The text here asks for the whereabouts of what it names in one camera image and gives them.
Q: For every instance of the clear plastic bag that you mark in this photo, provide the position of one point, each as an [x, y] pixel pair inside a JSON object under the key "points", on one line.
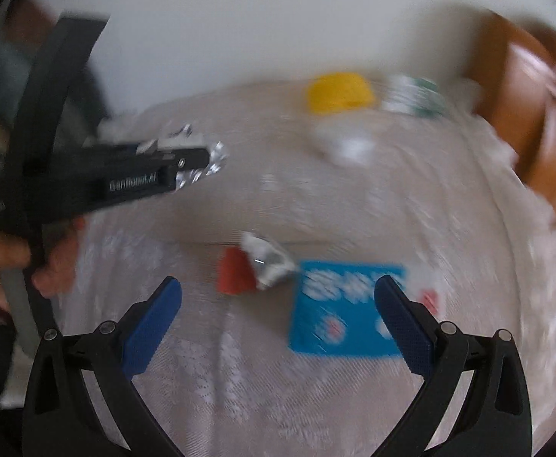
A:
{"points": [[344, 143]]}

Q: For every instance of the person's left hand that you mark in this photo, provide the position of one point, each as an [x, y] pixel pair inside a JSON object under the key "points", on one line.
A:
{"points": [[2, 266]]}

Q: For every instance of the carved wooden headboard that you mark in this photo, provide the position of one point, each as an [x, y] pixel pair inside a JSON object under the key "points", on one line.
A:
{"points": [[539, 119]]}

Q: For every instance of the small aluminium foil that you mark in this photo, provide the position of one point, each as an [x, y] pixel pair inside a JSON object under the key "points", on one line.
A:
{"points": [[216, 154]]}

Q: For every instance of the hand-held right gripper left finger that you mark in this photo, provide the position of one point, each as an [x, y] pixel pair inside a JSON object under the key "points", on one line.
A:
{"points": [[151, 328]]}

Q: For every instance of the large crumpled aluminium foil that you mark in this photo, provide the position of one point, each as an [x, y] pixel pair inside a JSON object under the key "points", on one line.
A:
{"points": [[270, 262]]}

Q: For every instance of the yellow foam fruit net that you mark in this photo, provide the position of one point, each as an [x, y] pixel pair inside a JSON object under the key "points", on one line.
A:
{"points": [[339, 91]]}

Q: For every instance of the white and green crumpled packet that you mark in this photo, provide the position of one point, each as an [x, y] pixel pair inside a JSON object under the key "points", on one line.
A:
{"points": [[413, 95]]}

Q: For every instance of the blue and white milk carton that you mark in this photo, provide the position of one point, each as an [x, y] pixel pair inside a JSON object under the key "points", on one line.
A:
{"points": [[339, 314]]}

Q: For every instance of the white lace tablecloth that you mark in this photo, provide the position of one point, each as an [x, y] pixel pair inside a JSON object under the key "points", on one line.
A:
{"points": [[259, 209]]}

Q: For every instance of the brown cloth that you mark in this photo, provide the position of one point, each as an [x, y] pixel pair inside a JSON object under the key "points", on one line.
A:
{"points": [[30, 19]]}

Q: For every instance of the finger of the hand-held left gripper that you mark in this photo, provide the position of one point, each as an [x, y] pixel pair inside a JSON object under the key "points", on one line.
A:
{"points": [[187, 158]]}

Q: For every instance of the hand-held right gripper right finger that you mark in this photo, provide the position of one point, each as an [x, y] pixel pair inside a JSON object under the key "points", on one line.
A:
{"points": [[404, 328]]}

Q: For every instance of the red wrapper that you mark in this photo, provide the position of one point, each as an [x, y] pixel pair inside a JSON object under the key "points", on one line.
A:
{"points": [[232, 271]]}

